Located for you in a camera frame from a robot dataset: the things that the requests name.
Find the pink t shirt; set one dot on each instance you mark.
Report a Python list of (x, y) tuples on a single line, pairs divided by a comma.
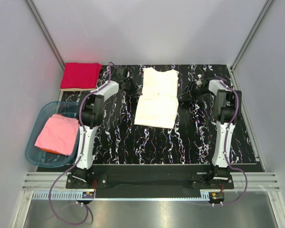
[(58, 134)]

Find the white t shirt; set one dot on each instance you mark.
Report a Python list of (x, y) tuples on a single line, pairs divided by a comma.
[(158, 104)]

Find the teal plastic basket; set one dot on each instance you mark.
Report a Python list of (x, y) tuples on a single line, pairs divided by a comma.
[(39, 157)]

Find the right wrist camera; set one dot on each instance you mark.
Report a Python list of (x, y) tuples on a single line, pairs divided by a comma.
[(199, 81)]

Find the aluminium frame post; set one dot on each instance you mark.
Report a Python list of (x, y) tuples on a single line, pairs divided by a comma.
[(257, 24), (42, 26)]

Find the folded red t shirt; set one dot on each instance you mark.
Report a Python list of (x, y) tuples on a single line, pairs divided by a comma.
[(81, 75)]

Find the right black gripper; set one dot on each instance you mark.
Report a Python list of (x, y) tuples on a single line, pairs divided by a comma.
[(189, 90)]

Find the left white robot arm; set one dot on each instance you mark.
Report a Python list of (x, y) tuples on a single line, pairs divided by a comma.
[(90, 115)]

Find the black marble pattern mat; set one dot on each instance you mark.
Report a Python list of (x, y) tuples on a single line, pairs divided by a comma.
[(191, 140)]

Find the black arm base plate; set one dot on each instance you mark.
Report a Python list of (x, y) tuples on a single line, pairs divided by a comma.
[(155, 179)]

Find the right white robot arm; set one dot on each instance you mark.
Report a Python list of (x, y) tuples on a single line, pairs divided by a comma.
[(227, 107)]

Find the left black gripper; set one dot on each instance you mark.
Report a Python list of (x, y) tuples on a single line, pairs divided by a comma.
[(135, 90)]

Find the left aluminium frame post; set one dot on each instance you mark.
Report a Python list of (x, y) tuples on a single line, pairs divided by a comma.
[(42, 26)]

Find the right aluminium frame post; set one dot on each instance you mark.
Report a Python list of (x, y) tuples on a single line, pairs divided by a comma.
[(257, 24)]

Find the orange garment in basket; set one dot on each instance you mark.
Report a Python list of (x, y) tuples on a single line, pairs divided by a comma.
[(49, 151)]

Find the grey slotted cable duct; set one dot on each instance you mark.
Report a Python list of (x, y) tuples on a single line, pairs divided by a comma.
[(88, 195)]

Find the folded beige t shirt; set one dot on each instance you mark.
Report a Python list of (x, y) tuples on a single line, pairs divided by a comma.
[(76, 89)]

